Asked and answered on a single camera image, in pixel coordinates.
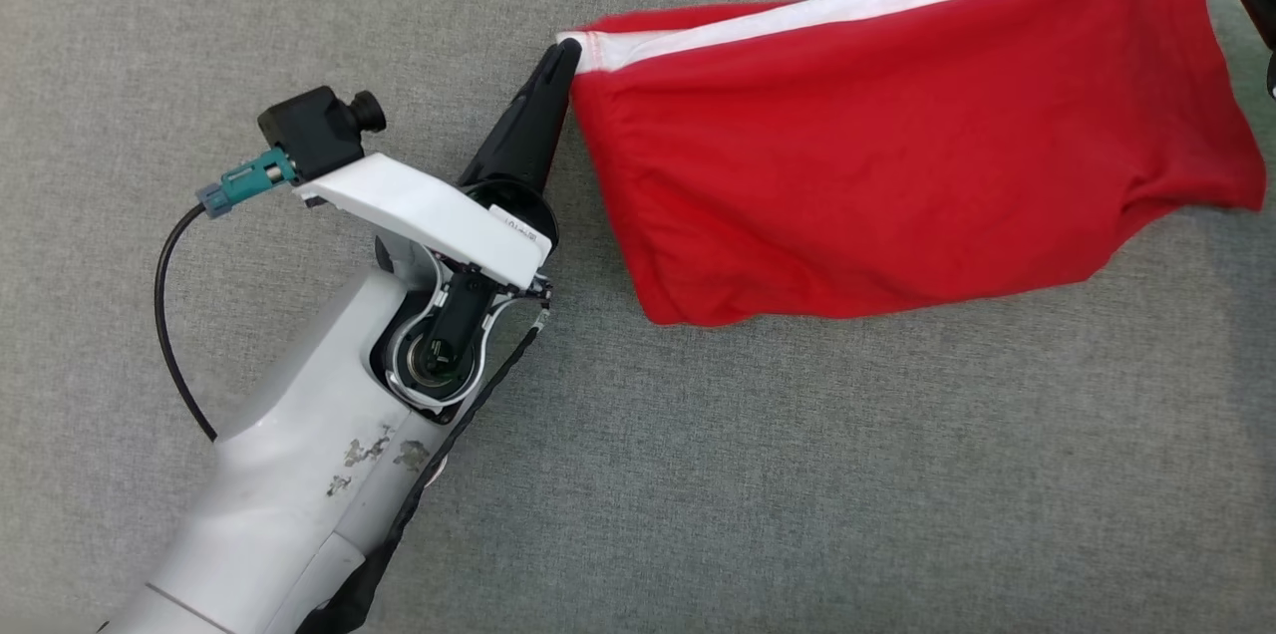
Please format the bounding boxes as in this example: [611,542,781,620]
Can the red shorts with white stripes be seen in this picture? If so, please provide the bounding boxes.
[558,0,1269,328]

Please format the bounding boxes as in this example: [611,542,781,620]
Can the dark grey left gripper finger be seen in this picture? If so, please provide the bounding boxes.
[457,38,582,198]

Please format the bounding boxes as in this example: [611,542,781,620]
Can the black braided cable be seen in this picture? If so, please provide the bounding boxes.
[299,295,551,634]

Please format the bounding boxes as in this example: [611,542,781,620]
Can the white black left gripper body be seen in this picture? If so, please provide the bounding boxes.
[294,154,560,292]

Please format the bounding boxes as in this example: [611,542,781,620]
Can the grey fabric sofa seat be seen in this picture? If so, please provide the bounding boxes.
[0,0,1276,634]

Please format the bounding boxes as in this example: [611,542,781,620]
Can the black cable with teal connector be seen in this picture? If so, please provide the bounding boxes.
[155,148,300,443]

